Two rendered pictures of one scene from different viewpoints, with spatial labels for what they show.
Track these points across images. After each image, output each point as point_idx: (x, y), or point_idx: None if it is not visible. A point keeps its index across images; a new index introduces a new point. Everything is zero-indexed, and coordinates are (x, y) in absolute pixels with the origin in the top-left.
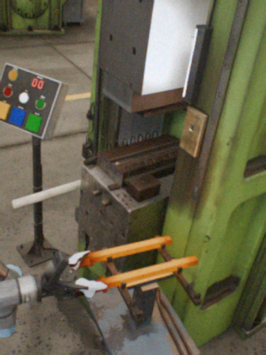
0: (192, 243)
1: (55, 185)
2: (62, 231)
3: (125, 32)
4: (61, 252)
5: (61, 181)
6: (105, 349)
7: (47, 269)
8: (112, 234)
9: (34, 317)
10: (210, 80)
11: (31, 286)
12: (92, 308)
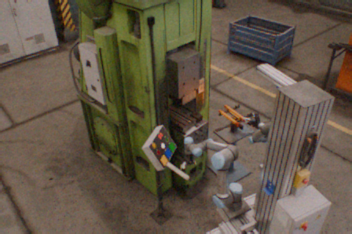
0: (205, 115)
1: (98, 222)
2: (143, 208)
3: (189, 77)
4: (255, 113)
5: (93, 220)
6: (207, 178)
7: (257, 119)
8: (202, 138)
9: (202, 204)
10: (201, 67)
11: (262, 122)
12: (235, 140)
